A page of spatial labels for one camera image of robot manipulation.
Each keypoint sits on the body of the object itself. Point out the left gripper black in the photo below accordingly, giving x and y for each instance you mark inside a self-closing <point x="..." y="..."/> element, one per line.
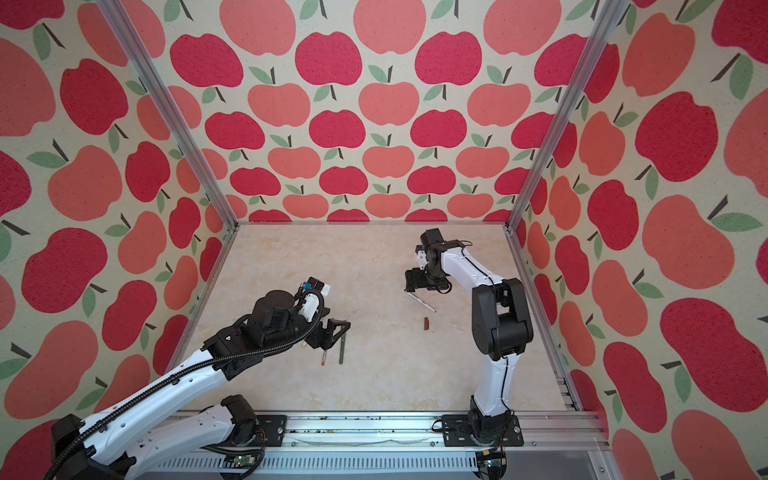
<point x="327" y="334"/>

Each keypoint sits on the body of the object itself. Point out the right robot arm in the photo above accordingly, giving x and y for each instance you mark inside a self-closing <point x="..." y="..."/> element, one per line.
<point x="501" y="324"/>

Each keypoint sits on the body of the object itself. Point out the right aluminium frame post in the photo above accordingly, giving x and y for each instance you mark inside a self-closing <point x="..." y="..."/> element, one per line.
<point x="603" y="28"/>

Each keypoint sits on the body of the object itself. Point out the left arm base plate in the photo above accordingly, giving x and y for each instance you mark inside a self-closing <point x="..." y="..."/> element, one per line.
<point x="259" y="432"/>

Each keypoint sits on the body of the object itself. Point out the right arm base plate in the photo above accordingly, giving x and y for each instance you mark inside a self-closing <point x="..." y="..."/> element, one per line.
<point x="483" y="431"/>

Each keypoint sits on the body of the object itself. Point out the aluminium front rail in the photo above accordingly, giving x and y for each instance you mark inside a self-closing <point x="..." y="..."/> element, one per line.
<point x="548" y="445"/>

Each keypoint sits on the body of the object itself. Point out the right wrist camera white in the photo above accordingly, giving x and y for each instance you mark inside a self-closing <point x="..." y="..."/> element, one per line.
<point x="421" y="257"/>

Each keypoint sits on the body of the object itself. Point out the left aluminium frame post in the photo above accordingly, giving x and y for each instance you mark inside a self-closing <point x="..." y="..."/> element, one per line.
<point x="130" y="40"/>

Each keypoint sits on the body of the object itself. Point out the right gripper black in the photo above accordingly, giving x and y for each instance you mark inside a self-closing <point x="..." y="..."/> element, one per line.
<point x="418" y="280"/>

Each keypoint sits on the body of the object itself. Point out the green pen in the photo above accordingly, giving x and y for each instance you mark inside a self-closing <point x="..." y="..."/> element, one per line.
<point x="342" y="344"/>

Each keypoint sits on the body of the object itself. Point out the aluminium frame post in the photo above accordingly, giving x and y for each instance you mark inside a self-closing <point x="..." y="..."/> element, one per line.
<point x="130" y="40"/>
<point x="603" y="28"/>

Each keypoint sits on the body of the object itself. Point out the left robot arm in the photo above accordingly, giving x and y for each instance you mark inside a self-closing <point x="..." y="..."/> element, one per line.
<point x="126" y="439"/>

